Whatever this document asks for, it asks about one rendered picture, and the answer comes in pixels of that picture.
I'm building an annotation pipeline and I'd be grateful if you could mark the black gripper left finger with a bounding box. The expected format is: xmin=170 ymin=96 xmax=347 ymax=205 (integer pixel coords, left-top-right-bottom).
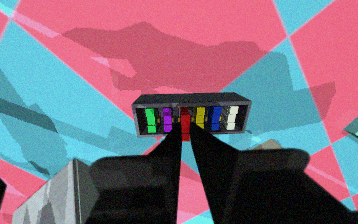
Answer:
xmin=89 ymin=123 xmax=182 ymax=224

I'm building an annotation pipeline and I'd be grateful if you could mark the cream shallow square tray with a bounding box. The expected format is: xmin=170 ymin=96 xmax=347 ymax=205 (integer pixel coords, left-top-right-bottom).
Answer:
xmin=252 ymin=139 xmax=284 ymax=150

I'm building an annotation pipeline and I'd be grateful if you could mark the black fuse block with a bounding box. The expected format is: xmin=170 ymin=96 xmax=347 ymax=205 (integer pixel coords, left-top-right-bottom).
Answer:
xmin=131 ymin=92 xmax=252 ymax=138

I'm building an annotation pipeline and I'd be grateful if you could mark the purple fuse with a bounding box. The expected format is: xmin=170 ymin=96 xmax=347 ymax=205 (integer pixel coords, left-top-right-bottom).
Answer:
xmin=163 ymin=107 xmax=172 ymax=132

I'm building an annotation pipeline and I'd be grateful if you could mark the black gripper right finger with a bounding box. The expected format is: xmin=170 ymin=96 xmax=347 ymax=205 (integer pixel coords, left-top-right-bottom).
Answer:
xmin=189 ymin=123 xmax=311 ymax=224

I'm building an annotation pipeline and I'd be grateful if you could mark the yellow fuse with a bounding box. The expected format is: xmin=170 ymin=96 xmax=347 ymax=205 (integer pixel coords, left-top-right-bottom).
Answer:
xmin=194 ymin=106 xmax=205 ymax=129

